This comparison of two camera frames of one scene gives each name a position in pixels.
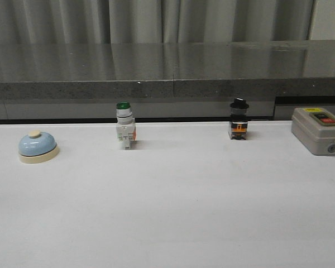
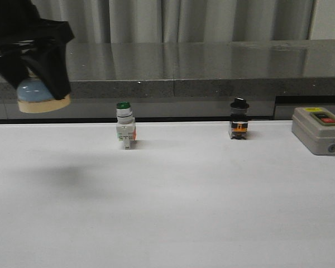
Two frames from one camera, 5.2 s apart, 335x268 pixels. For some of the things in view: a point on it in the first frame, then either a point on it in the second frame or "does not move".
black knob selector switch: [238, 127] does not move
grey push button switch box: [320, 132] does not move
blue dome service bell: [38, 148] → [33, 98]
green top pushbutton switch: [125, 127] does not move
